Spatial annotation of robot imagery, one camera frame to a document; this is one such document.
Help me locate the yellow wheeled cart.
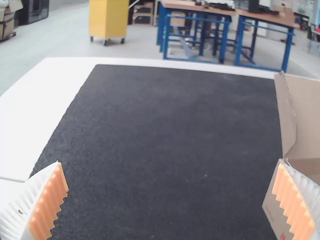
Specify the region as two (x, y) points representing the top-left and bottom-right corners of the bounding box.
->
(88, 0), (130, 47)

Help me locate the black mat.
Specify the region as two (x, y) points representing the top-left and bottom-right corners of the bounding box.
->
(29, 64), (284, 240)

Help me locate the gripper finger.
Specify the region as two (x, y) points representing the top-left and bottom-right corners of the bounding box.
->
(0, 160), (69, 240)
(271, 158), (320, 240)

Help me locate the cardboard box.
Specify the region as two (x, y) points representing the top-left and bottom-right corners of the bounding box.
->
(261, 71), (320, 240)

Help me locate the blue frame workbench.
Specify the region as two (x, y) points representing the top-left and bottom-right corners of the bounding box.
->
(156, 0), (237, 65)
(234, 8), (301, 73)

